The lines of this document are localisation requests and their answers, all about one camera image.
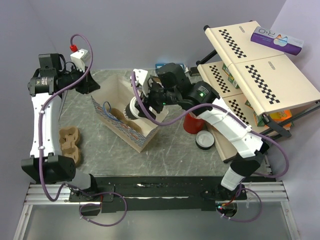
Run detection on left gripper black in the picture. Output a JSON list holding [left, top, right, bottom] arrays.
[[58, 64, 101, 94]]

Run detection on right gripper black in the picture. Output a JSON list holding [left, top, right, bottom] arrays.
[[134, 77, 180, 122]]

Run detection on white plastic cup lid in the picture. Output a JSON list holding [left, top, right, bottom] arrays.
[[127, 97, 147, 120]]

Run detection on black paper coffee cup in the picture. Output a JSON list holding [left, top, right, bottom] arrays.
[[123, 97, 140, 120]]

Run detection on blue checkered paper bag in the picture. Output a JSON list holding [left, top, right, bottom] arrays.
[[91, 74, 160, 153]]

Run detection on brown pulp cup carrier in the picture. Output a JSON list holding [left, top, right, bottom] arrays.
[[110, 108, 142, 133]]

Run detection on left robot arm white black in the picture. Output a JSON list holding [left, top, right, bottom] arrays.
[[21, 49, 100, 202]]

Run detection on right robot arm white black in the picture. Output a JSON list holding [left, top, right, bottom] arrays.
[[131, 63, 267, 199]]

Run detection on teal blue box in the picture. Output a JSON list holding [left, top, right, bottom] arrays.
[[155, 63, 189, 73]]

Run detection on red cup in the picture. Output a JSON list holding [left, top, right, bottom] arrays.
[[183, 113, 205, 134]]

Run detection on green snack boxes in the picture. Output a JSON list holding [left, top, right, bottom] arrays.
[[222, 63, 240, 89]]

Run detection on cream checkered tiered shelf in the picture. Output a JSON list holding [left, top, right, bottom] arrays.
[[189, 20, 320, 164]]

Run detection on purple white box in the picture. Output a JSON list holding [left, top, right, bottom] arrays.
[[250, 26, 305, 56]]

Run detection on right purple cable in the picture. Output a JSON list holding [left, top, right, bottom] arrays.
[[131, 71, 290, 223]]

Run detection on purple cable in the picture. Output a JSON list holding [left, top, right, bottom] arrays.
[[131, 71, 290, 223], [38, 33, 128, 227]]

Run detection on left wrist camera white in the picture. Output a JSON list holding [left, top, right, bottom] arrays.
[[70, 48, 91, 73]]

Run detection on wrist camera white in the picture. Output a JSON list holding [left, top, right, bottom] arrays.
[[70, 48, 91, 73], [133, 68, 150, 97]]

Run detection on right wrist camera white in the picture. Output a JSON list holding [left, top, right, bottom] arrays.
[[133, 68, 150, 97]]

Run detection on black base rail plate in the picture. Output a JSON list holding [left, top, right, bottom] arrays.
[[69, 176, 247, 213]]

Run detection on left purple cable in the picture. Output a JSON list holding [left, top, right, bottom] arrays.
[[38, 33, 128, 227]]

